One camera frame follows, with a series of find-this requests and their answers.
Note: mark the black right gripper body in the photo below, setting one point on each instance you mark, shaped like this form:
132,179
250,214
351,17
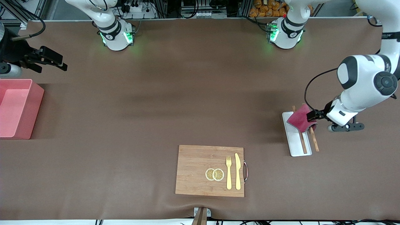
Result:
15,52

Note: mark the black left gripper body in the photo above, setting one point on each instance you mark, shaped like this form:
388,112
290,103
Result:
321,113

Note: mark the pink microfibre cloth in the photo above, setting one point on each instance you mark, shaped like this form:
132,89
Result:
298,120

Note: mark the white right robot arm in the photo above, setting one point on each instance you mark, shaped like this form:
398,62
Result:
115,34

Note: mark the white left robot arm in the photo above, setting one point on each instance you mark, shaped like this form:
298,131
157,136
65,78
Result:
359,84

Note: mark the white rectangular tray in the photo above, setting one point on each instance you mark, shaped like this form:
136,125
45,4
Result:
293,143

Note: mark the pink plastic bin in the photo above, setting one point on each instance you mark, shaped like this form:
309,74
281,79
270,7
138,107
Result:
15,109

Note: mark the yellow plastic knife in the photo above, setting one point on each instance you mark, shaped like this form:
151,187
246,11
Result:
238,172

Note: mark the white power strip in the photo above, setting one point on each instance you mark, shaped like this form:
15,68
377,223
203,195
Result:
137,8

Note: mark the yellow plastic fork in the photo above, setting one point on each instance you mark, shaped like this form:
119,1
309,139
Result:
229,175

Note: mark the lemon slice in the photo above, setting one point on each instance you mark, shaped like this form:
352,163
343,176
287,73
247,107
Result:
219,175
208,174

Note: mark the orange snack bags pile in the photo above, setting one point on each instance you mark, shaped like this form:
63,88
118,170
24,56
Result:
268,9

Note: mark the bamboo cutting board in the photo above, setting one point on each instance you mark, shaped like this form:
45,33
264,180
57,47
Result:
193,168

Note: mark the grey electronics box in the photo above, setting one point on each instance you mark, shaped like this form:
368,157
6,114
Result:
203,9

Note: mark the grey bracket with brown bar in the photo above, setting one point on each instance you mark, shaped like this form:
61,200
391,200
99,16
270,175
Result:
201,214

